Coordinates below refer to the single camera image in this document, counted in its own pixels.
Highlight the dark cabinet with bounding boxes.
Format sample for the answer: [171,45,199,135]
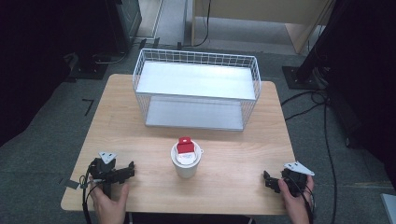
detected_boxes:
[105,0,143,54]

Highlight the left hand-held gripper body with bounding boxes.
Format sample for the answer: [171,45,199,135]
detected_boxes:
[88,151,123,200]

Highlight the person's left hand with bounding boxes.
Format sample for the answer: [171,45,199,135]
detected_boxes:
[89,177,131,224]

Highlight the dark curtain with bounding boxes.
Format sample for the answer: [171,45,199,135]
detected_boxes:
[306,0,396,185]

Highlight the grey tape piece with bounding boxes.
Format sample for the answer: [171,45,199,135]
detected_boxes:
[63,178,81,189]

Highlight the red block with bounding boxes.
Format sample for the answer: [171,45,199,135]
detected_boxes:
[176,136,197,156]

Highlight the light wooden furniture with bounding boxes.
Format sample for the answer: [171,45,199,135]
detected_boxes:
[191,0,335,54]

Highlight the person's right hand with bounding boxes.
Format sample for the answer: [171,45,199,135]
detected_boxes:
[277,175,316,224]

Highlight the black floor cable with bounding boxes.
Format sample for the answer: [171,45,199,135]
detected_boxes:
[186,0,213,49]
[280,88,340,224]

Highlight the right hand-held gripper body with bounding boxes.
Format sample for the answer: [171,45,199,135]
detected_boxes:
[279,161,316,198]

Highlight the white cup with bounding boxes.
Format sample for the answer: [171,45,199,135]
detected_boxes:
[170,140,205,180]

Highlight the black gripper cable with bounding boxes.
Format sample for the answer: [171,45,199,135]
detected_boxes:
[78,174,98,224]
[290,181,316,224]

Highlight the white wire shelf rack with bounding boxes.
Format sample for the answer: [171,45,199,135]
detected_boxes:
[132,48,262,133]

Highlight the black stand base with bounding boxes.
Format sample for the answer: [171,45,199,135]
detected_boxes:
[281,64,330,91]
[66,51,109,80]

